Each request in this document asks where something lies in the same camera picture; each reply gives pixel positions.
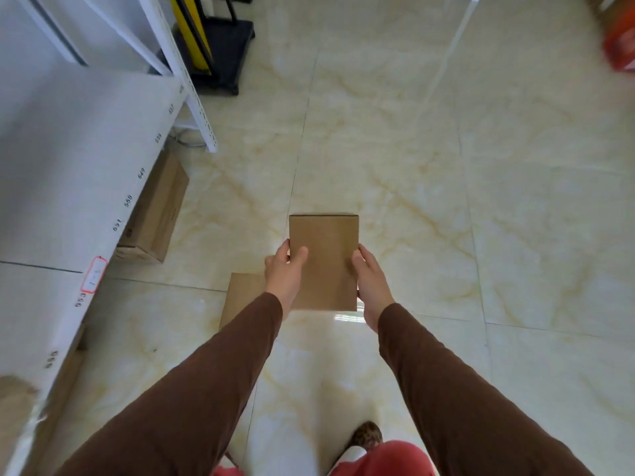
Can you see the person's red trousers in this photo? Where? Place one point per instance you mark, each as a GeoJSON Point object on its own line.
{"type": "Point", "coordinates": [377, 463]}

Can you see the red plastic crate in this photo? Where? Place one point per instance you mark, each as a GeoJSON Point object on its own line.
{"type": "Point", "coordinates": [620, 39]}

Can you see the black platform trolley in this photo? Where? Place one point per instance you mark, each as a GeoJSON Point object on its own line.
{"type": "Point", "coordinates": [223, 51]}

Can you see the large brown cardboard box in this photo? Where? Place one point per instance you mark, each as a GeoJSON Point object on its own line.
{"type": "Point", "coordinates": [154, 210]}

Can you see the person's left hand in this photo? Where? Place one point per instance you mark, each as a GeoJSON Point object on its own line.
{"type": "Point", "coordinates": [282, 282]}

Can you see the small brown cardboard box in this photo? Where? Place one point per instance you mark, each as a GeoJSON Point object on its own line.
{"type": "Point", "coordinates": [325, 262]}

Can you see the white metal shelf rack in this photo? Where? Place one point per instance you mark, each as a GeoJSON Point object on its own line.
{"type": "Point", "coordinates": [74, 168]}

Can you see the person's right thumb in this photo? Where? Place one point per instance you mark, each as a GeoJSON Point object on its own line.
{"type": "Point", "coordinates": [359, 268]}

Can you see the person's right forearm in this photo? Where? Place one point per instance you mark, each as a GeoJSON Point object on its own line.
{"type": "Point", "coordinates": [461, 406]}

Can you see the flat brown cardboard piece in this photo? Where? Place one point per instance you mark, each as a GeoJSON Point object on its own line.
{"type": "Point", "coordinates": [241, 297]}

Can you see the red bordered shelf label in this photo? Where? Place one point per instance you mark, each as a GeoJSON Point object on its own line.
{"type": "Point", "coordinates": [94, 275]}

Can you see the person's left forearm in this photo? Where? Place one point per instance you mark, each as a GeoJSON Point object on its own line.
{"type": "Point", "coordinates": [183, 396]}

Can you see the person's left thumb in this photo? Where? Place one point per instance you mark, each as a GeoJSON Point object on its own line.
{"type": "Point", "coordinates": [299, 261]}

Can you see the person's right hand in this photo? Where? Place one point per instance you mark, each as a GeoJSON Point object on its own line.
{"type": "Point", "coordinates": [373, 289]}

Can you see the yellow and black board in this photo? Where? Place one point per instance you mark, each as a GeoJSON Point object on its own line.
{"type": "Point", "coordinates": [191, 29]}

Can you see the leopard print shoe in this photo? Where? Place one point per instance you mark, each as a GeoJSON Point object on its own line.
{"type": "Point", "coordinates": [365, 435]}

